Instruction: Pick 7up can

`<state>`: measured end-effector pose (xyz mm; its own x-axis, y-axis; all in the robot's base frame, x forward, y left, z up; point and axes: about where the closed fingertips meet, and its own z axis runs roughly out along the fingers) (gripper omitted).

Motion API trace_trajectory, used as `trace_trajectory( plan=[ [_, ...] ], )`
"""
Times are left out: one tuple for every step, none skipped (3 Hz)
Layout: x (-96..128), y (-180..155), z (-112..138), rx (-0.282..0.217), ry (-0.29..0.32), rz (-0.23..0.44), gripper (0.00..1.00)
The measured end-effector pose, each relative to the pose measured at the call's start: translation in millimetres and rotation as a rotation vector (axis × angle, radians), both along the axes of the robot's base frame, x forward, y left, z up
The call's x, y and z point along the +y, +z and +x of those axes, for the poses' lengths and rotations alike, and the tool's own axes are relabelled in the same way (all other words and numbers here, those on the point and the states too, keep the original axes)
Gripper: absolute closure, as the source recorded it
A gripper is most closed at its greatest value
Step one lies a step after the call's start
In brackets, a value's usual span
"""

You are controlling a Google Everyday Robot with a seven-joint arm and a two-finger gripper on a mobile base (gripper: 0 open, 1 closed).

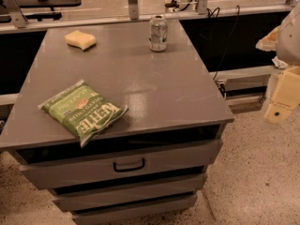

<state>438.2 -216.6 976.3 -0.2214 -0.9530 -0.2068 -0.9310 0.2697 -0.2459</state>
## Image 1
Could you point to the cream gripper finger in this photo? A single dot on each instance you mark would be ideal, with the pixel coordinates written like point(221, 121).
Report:
point(269, 42)
point(286, 96)

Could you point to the silver green 7up can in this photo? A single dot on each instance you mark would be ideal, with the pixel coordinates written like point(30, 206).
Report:
point(158, 32)

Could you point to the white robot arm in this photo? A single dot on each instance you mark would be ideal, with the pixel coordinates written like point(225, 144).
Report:
point(284, 40)

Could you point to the white wipes packet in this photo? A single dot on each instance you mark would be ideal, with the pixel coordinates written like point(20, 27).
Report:
point(279, 63)

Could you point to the grey drawer cabinet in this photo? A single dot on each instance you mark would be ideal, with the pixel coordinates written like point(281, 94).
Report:
point(118, 131)

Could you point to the yellow sponge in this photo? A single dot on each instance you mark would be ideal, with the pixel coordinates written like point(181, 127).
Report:
point(80, 39)

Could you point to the green kettle chips bag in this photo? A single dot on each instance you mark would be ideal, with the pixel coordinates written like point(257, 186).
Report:
point(82, 111)

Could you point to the black drawer handle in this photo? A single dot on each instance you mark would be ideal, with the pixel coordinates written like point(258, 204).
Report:
point(129, 167)

